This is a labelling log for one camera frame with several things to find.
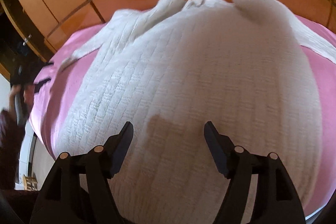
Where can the white knitted sweater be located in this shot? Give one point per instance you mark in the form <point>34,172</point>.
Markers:
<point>171,69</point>

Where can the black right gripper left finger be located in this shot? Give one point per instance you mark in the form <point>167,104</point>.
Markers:
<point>77,189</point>

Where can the pink bed cover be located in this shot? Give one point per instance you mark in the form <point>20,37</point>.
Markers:
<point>52,102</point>

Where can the small wooden stool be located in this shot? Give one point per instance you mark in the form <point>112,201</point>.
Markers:
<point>30,183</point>

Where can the silver door handle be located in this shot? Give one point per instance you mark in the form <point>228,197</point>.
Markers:
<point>27,40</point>

